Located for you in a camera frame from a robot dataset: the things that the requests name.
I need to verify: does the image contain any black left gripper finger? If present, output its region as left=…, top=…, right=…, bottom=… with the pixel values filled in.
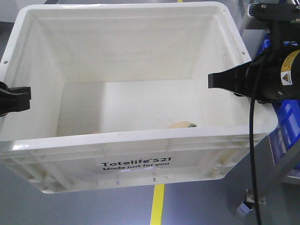
left=0, top=82, right=31, bottom=117

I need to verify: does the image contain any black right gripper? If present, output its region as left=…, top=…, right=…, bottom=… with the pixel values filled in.
left=208, top=48, right=300, bottom=103

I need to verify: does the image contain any yellow plush ball toy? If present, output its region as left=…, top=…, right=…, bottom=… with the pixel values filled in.
left=167, top=121, right=197, bottom=129

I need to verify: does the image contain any white plastic tote box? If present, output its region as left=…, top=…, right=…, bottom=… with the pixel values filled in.
left=0, top=1, right=279, bottom=195

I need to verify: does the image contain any blue storage bin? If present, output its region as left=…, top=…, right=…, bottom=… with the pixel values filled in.
left=269, top=43, right=300, bottom=164

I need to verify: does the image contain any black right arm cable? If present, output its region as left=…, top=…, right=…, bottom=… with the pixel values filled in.
left=248, top=63, right=263, bottom=225

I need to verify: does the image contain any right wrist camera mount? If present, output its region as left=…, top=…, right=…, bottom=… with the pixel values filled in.
left=244, top=2, right=300, bottom=50

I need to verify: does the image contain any grey metal shelf frame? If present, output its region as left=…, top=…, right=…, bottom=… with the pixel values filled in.
left=241, top=16, right=300, bottom=204

